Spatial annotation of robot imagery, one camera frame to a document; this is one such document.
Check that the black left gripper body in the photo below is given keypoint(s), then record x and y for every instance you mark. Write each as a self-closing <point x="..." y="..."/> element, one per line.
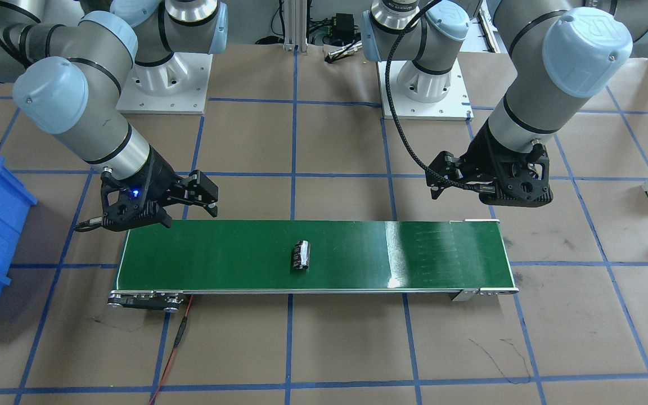
<point x="480" y="156"/>

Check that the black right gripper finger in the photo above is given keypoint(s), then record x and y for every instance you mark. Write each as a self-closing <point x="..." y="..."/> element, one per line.
<point x="201" y="191"/>
<point x="150" y="215"/>

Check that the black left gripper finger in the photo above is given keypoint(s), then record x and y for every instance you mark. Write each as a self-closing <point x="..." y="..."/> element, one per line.
<point x="447" y="166"/>

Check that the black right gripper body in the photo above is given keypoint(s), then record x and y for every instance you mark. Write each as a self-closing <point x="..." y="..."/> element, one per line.
<point x="162" y="179"/>

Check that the dark brown cylindrical capacitor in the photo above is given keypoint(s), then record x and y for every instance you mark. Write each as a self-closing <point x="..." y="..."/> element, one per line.
<point x="301" y="255"/>

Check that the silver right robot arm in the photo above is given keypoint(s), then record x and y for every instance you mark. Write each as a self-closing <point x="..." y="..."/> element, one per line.
<point x="69" y="79"/>

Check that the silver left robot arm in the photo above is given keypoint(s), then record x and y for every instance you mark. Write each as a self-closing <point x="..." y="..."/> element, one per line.
<point x="564" y="53"/>

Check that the green conveyor belt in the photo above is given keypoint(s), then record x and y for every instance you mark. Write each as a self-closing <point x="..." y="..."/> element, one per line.
<point x="160" y="267"/>

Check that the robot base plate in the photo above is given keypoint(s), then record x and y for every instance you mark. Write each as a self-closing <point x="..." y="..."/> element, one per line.
<point x="178" y="86"/>
<point x="421" y="96"/>

